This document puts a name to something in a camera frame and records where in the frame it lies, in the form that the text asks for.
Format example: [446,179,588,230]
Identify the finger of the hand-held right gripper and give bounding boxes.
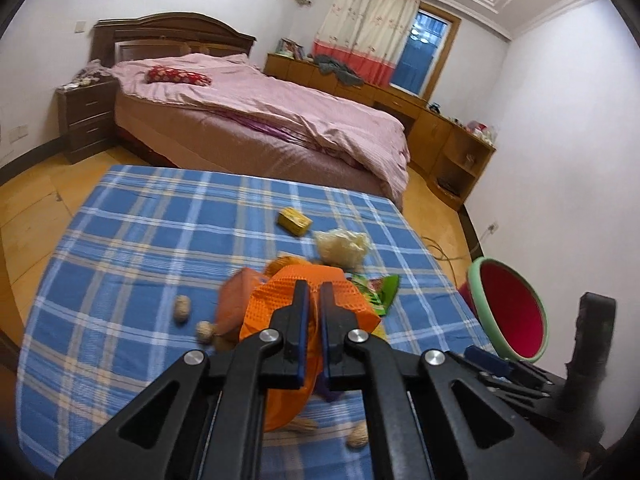
[464,345,553,391]
[477,371,548,407]

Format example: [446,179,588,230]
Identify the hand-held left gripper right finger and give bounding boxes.
[320,282,583,480]

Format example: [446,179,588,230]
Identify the blue plaid cloth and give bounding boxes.
[15,164,496,480]

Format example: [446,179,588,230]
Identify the red floral pillow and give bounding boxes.
[145,66,212,86]

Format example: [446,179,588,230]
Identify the row of books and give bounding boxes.
[277,37,306,61]

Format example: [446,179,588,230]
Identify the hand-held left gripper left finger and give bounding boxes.
[55,280,311,480]

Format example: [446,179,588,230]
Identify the cable on floor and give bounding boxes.
[420,236,473,264]

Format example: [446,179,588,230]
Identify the grey clothes pile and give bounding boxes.
[312,54,366,86]

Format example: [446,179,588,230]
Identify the yellow box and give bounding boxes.
[278,206,313,237]

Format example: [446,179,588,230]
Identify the red bin with green rim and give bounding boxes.
[457,256,549,365]

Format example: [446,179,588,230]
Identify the clutter on nightstand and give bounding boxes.
[70,59,116,88]

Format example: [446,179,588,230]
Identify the floral curtain with red hem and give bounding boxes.
[312,0,421,88]

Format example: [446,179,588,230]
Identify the dark wooden nightstand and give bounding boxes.
[55,77,121,165]

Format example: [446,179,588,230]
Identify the dark wooden headboard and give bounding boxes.
[90,11,257,68]

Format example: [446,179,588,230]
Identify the orange packet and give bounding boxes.
[215,267,271,341]

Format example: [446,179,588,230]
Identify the orange mesh bag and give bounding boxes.
[239,257,381,433]

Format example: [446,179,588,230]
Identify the window with wooden frame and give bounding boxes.
[389,2,462,101]

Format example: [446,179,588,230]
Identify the green snack wrapper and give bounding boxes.
[345,272,402,317]

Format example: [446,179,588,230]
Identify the long wooden cabinet desk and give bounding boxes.
[263,52,497,211]

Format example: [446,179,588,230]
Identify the pink duvet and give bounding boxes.
[110,52,411,201]

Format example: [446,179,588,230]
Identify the small bottles and cups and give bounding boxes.
[467,120,500,143]

